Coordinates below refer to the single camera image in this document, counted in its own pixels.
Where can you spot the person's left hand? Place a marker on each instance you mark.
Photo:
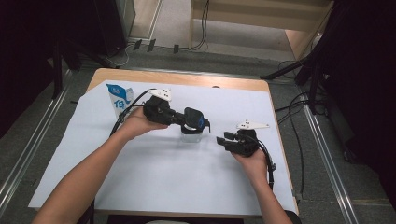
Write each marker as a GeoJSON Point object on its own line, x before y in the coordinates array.
{"type": "Point", "coordinates": [138, 124]}

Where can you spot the black tripod stand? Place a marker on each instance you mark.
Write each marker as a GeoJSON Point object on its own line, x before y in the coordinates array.
{"type": "Point", "coordinates": [299, 67]}

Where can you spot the light wooden shelf unit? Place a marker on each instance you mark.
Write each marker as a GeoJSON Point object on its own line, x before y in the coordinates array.
{"type": "Point", "coordinates": [261, 12]}

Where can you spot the black metal stand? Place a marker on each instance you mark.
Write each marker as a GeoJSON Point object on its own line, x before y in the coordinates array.
{"type": "Point", "coordinates": [57, 71]}

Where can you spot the person's right hand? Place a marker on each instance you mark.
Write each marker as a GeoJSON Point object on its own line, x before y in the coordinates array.
{"type": "Point", "coordinates": [252, 166]}

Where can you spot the white and blue salt bag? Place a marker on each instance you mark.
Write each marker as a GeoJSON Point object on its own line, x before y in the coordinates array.
{"type": "Point", "coordinates": [120, 99]}

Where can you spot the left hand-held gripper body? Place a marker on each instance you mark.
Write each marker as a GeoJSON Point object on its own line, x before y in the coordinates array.
{"type": "Point", "coordinates": [157, 110]}

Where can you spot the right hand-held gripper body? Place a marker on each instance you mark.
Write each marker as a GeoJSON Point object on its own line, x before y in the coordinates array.
{"type": "Point", "coordinates": [244, 143]}

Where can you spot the metal floor rail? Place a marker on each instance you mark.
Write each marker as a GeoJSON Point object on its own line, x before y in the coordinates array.
{"type": "Point", "coordinates": [330, 168]}
{"type": "Point", "coordinates": [28, 149]}

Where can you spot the clear jar with black lid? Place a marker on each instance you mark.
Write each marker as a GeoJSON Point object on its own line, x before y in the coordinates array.
{"type": "Point", "coordinates": [194, 119]}

